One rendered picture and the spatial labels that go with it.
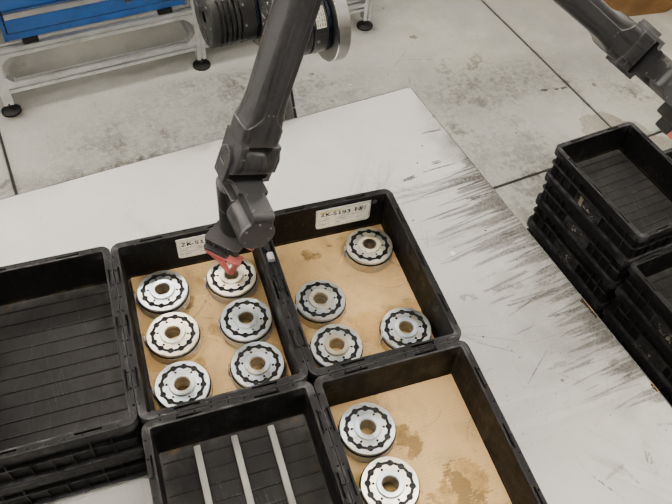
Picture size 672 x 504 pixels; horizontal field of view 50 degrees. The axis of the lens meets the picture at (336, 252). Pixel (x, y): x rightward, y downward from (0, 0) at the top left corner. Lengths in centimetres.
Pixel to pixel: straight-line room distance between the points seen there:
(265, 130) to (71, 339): 67
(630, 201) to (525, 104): 114
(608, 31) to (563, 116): 211
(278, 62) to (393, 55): 255
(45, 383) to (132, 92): 205
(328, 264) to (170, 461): 53
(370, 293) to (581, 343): 50
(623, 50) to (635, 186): 112
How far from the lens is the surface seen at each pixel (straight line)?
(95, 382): 146
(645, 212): 238
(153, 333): 146
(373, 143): 203
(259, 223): 108
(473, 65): 356
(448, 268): 177
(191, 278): 156
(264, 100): 103
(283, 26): 98
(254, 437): 137
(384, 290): 154
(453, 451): 138
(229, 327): 145
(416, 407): 141
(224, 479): 134
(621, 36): 134
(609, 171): 246
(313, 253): 159
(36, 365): 151
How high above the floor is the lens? 207
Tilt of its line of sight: 51 degrees down
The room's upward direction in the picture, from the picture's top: 5 degrees clockwise
